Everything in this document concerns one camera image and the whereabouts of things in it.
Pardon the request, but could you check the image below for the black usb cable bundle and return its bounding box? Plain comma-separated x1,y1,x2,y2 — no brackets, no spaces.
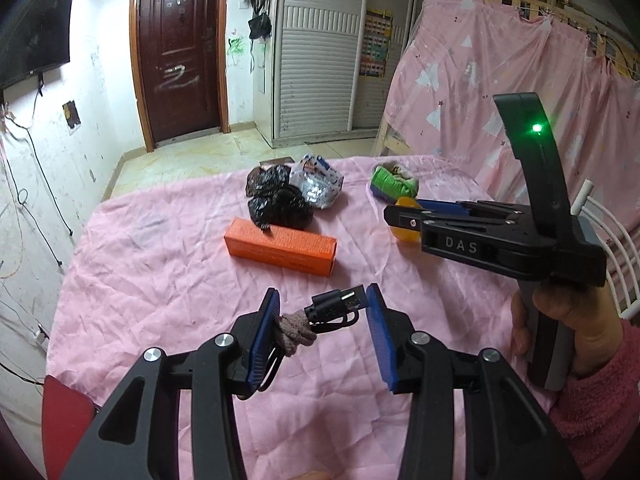
254,284,370,394

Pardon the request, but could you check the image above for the colourful wall chart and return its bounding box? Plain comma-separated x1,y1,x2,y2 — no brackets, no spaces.
359,9,393,78

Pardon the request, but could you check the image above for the pink patterned bed curtain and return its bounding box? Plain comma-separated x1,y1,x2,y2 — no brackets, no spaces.
384,0,639,236

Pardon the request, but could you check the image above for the white louvered wardrobe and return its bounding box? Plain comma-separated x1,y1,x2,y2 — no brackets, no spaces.
253,0,423,148

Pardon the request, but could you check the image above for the small orange plastic cup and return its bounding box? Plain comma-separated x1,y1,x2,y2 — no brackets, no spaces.
390,196,422,244

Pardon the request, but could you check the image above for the brown floor scale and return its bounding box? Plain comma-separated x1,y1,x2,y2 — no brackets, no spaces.
259,156,295,167

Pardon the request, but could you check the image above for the crumpled printed plastic wrapper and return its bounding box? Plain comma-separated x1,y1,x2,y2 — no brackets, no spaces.
290,154,344,209

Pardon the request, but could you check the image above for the orange cardboard box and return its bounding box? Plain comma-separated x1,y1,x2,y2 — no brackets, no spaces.
224,218,337,278

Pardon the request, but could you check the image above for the black plastic bag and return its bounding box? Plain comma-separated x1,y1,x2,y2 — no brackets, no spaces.
245,165,314,231

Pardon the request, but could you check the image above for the pink tablecloth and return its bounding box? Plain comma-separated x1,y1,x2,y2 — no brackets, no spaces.
47,157,518,479

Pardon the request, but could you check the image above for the wall mounted black television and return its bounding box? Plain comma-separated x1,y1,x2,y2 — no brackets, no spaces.
1,0,73,90

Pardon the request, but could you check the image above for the black hanging bag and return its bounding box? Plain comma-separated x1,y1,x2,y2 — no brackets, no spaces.
248,12,272,41

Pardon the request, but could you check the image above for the dark brown door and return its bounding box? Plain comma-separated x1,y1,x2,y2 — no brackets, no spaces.
129,0,230,152

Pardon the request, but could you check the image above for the pink fleece sleeve forearm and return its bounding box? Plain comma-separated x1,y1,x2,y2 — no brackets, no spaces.
549,321,639,479

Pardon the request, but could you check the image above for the red chair seat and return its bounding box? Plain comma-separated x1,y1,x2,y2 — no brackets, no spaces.
41,375,98,480

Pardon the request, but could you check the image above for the white metal chair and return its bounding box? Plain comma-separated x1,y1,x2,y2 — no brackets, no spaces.
570,179,639,322

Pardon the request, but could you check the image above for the person's right hand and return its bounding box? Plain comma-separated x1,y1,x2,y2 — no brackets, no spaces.
532,286,624,376

